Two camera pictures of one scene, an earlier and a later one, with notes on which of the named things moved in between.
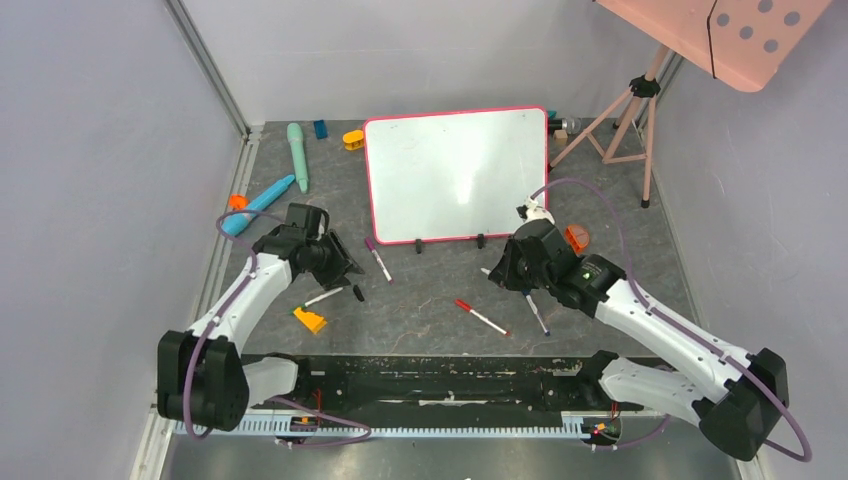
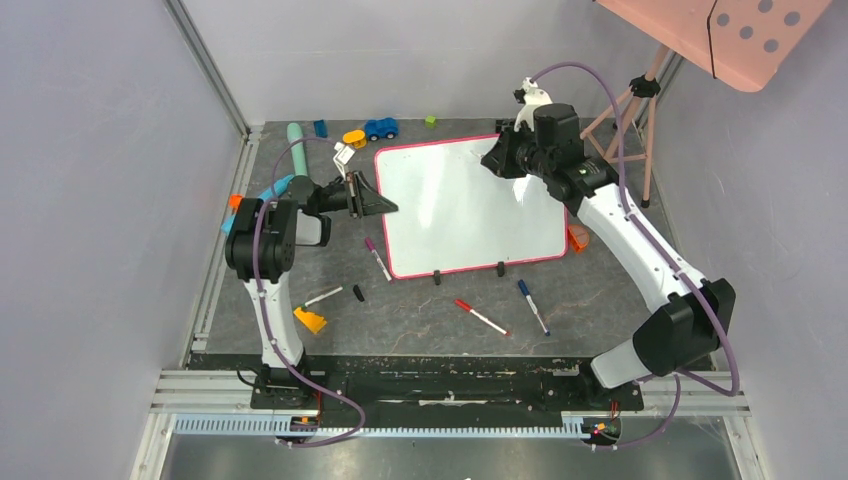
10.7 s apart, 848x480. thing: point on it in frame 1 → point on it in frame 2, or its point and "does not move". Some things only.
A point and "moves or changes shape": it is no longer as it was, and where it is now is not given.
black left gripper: (331, 278) → (355, 183)
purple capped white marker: (379, 260) does not move
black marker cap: (358, 293) does not move
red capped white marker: (467, 306) does not move
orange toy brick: (578, 237) does not move
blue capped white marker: (527, 293) does not move
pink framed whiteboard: (454, 175) moves or changes shape
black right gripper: (511, 268) → (501, 153)
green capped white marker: (318, 298) does not move
